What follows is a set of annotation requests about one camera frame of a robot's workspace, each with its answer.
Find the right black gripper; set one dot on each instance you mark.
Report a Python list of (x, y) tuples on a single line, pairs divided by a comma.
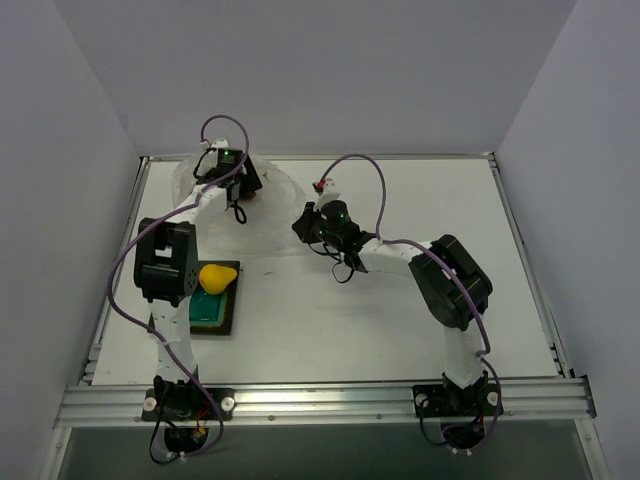
[(304, 226)]

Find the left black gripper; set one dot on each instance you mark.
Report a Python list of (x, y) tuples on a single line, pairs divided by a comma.
[(252, 179)]

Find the translucent white plastic bag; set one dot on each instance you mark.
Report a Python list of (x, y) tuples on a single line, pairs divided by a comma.
[(264, 229)]

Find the yellow fake pear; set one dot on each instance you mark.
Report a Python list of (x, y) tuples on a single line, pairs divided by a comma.
[(214, 279)]

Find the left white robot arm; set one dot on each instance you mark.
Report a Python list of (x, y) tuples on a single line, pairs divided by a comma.
[(167, 268)]

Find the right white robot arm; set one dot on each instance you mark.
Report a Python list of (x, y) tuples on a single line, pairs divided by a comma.
[(453, 286)]

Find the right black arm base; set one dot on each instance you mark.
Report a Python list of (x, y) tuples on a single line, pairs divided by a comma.
[(461, 419)]

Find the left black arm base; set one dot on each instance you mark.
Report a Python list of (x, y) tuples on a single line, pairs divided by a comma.
[(184, 422)]

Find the square teal ceramic plate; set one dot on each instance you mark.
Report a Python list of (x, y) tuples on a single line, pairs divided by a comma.
[(212, 315)]

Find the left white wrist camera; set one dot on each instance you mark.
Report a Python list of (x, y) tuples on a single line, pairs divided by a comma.
[(220, 143)]

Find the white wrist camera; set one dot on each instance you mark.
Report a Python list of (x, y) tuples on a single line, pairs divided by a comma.
[(220, 143), (327, 191)]

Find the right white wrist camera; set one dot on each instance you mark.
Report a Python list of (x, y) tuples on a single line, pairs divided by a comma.
[(327, 191)]

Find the aluminium front rail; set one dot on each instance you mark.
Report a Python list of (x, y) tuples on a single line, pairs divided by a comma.
[(339, 403)]

